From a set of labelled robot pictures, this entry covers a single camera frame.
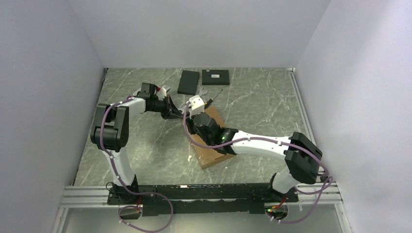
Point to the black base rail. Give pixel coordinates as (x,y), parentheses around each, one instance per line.
(253,198)

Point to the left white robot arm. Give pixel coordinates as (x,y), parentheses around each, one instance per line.
(110,130)

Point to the black box with label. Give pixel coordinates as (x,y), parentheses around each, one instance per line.
(215,77)

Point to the brown cardboard express box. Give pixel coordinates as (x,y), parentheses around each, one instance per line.
(208,132)

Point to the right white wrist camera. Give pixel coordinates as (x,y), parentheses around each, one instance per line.
(196,105)

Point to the black foam block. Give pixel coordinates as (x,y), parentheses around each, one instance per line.
(188,82)

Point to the aluminium frame rail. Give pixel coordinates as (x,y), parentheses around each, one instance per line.
(301,105)

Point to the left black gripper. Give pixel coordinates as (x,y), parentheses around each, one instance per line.
(173,112)

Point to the yellow black screwdriver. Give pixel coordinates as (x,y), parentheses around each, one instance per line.
(210,101)

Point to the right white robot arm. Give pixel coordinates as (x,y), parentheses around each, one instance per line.
(301,156)

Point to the silver open-end wrench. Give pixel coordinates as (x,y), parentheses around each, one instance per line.
(202,91)

